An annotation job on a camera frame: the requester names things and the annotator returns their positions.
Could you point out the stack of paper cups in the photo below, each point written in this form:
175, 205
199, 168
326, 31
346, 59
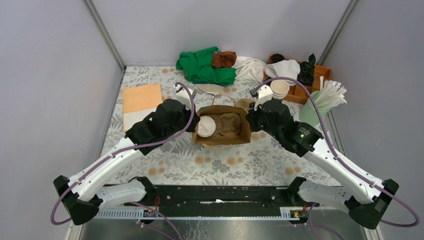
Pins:
280, 89

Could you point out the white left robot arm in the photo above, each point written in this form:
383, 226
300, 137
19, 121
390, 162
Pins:
84, 194

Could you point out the white cloth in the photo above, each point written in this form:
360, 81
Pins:
248, 68

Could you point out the cardboard cup carrier tray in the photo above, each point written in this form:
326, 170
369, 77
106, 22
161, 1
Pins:
227, 124

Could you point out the black crumpled bag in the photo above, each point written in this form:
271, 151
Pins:
307, 69

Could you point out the wooden compartment tray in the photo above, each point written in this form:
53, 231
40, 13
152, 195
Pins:
296, 94

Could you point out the brown cloth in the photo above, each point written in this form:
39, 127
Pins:
223, 59

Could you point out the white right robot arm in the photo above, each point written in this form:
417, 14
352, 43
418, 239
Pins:
363, 200

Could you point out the white paper straws bundle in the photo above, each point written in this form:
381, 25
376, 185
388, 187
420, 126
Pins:
330, 95

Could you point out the green cloth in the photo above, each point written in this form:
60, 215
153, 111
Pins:
197, 68

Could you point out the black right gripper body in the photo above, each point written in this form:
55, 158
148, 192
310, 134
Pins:
257, 123

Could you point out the green paper bag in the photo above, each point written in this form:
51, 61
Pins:
221, 142

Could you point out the white folded towel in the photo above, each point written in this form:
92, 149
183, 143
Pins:
285, 68

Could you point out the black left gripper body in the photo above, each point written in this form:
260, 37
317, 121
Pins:
185, 122

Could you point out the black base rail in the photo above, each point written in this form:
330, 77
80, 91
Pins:
221, 201

